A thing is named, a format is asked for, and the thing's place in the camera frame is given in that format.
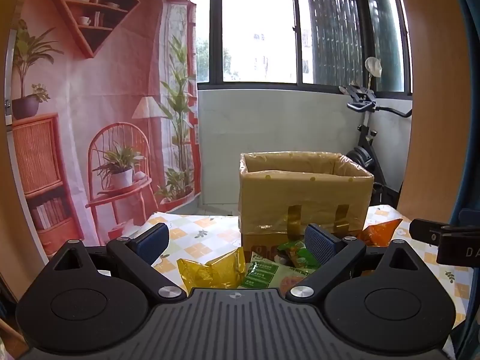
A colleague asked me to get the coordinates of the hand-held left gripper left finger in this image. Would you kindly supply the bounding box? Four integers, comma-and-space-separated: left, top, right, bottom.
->
52, 223, 187, 304

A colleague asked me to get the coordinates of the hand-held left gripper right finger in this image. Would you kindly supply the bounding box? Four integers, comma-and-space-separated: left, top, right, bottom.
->
287, 223, 419, 304

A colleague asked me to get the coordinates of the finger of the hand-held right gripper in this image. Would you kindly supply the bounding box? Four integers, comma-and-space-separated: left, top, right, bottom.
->
409, 218, 451, 246

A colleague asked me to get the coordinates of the orange triangular snack packet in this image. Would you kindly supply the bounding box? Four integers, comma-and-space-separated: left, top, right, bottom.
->
357, 218, 403, 248

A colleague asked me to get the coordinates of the brown cardboard box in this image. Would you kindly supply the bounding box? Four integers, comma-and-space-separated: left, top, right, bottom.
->
238, 151, 375, 250

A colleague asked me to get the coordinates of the green chip packet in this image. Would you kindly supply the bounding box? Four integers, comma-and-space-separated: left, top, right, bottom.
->
240, 251, 312, 290

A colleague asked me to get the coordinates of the small green snack packet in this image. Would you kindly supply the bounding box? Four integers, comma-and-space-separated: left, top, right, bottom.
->
277, 240, 320, 270

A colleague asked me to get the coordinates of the checked floral tablecloth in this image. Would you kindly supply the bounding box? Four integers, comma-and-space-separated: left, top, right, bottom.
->
144, 204, 474, 347

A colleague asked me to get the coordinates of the yellow snack packet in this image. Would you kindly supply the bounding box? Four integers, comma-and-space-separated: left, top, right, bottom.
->
177, 247, 247, 296

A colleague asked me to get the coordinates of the black exercise bike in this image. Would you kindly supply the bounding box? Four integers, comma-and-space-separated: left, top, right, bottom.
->
338, 84, 413, 211

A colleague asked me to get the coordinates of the brown wooden panel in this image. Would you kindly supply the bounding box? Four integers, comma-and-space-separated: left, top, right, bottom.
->
397, 0, 466, 229

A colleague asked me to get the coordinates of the printed pink backdrop cloth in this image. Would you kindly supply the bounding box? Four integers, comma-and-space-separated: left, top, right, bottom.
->
7, 0, 204, 267

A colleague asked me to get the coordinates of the pale round object on stem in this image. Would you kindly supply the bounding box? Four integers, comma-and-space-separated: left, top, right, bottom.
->
365, 57, 383, 91

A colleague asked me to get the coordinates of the black framed window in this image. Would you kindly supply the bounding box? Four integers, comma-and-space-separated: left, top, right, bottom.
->
142, 0, 413, 101

